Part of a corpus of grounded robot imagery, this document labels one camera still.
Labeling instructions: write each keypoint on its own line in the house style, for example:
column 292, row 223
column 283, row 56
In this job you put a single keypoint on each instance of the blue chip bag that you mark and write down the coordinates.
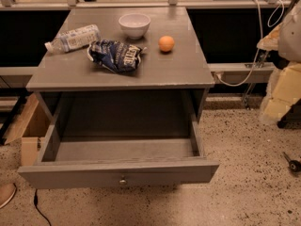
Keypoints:
column 115, row 56

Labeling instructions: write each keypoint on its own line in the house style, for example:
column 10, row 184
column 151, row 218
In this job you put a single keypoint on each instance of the grey wooden drawer cabinet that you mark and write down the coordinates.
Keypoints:
column 184, row 67

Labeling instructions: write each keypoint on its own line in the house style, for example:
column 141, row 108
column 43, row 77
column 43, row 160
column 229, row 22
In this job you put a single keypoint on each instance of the round metal drawer knob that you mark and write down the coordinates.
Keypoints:
column 123, row 181

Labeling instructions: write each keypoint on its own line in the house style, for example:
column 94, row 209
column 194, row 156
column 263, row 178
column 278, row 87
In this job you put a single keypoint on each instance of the open grey top drawer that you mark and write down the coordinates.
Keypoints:
column 95, row 138

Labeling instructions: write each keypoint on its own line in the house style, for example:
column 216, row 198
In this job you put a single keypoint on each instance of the orange fruit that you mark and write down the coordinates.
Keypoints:
column 166, row 43

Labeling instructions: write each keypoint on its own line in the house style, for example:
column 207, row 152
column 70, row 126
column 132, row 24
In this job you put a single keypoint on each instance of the white ceramic bowl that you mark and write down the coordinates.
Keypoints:
column 134, row 25

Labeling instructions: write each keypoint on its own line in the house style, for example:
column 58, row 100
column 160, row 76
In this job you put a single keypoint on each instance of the clear plastic water bottle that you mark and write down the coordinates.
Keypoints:
column 74, row 39

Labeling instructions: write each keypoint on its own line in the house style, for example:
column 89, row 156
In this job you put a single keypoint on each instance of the light wooden box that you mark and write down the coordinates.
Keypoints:
column 29, row 126

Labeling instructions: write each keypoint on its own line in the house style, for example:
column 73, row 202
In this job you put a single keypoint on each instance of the black caster wheel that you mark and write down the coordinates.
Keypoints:
column 294, row 165

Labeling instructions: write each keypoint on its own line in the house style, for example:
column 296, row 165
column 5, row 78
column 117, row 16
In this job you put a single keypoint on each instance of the round tan floor object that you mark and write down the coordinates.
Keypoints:
column 7, row 193

